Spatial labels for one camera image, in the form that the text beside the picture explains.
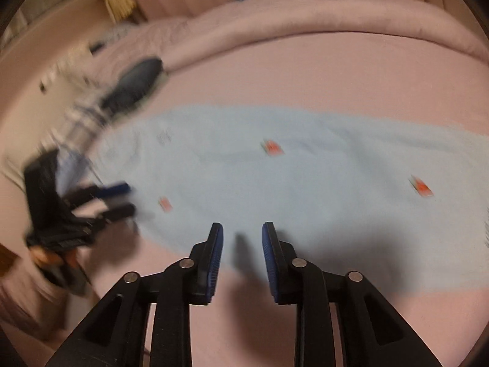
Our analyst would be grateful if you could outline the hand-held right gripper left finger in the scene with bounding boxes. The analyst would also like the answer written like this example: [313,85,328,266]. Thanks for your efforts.
[44,222,224,367]

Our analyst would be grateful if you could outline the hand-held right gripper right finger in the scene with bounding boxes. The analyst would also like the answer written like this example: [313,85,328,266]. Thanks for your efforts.
[262,222,444,367]

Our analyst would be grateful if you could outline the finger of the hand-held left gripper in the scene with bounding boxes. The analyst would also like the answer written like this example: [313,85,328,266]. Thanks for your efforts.
[72,203,137,231]
[63,182,133,204]

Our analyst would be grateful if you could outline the light blue pants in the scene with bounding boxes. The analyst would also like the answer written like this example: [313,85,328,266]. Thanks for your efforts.
[90,104,489,296]

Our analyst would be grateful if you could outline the person's left hand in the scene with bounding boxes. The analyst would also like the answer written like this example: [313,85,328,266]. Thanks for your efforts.
[31,245,67,267]

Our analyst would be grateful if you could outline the light blue striped cloth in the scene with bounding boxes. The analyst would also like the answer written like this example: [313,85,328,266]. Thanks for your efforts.
[57,152,94,190]

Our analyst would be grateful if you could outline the brown wooden board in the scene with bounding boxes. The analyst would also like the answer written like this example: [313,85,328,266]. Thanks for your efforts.
[0,244,20,278]

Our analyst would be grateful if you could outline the plaid folded cloth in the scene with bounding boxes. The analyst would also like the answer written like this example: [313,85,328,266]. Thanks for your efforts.
[50,97,111,151]

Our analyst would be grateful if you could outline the folded dark blue jeans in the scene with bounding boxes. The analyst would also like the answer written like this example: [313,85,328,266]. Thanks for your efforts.
[100,57,165,117]

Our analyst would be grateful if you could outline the pink bed sheet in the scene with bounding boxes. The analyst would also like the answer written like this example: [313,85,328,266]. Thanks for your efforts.
[0,27,489,367]

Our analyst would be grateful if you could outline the white shelf unit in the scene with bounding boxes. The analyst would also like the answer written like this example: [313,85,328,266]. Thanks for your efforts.
[0,0,111,52]

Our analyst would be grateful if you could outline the pink comforter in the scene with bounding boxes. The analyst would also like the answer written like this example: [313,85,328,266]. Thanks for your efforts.
[88,0,489,74]

